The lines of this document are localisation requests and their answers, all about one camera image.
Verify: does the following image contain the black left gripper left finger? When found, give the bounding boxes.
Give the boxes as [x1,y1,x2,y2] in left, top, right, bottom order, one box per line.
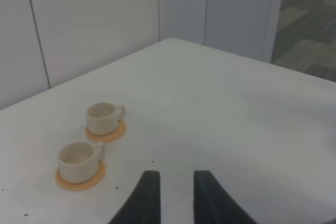
[110,170,160,224]

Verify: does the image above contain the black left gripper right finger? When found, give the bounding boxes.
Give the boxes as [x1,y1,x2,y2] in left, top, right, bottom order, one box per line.
[193,170,255,224]

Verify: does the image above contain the near orange coaster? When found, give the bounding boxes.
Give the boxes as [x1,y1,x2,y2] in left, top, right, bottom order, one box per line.
[55,161,107,191]

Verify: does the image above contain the orange coaster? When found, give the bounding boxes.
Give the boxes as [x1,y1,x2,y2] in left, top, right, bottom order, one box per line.
[55,161,107,191]
[85,120,127,143]

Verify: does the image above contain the far orange coaster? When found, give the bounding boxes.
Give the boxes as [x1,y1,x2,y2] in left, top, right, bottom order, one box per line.
[85,120,127,143]

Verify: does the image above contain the near white teacup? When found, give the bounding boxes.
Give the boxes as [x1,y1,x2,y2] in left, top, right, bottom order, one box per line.
[57,142,105,184]

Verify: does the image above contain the white teacup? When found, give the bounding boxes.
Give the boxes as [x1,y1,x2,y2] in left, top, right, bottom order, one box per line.
[57,142,105,184]
[86,102,125,135]

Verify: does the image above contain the far white teacup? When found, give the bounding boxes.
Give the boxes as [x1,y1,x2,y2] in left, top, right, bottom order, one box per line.
[86,102,125,135]

